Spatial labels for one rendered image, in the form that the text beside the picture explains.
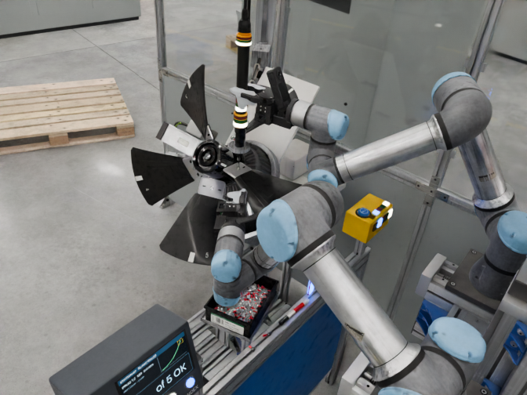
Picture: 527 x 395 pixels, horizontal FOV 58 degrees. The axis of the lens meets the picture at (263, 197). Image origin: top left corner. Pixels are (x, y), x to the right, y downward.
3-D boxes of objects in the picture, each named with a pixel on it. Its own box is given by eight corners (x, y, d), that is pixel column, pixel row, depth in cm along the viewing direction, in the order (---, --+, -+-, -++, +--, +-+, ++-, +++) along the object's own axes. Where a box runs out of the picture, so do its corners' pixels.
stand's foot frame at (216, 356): (245, 284, 279) (246, 275, 275) (307, 327, 257) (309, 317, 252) (162, 349, 240) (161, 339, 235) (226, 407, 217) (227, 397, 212)
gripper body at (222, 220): (219, 198, 142) (212, 223, 132) (247, 198, 141) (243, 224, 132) (221, 219, 146) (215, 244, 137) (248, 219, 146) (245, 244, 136)
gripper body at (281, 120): (251, 120, 141) (287, 132, 137) (253, 92, 136) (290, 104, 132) (264, 111, 147) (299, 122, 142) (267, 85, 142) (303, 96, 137)
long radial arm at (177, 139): (235, 159, 187) (219, 150, 177) (226, 175, 188) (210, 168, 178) (185, 132, 202) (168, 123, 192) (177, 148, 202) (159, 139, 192)
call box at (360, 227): (364, 215, 181) (369, 192, 174) (387, 226, 176) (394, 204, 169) (340, 234, 170) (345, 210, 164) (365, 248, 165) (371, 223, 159)
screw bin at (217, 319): (234, 277, 171) (235, 263, 167) (277, 295, 166) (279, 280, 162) (203, 320, 155) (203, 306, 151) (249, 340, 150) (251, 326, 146)
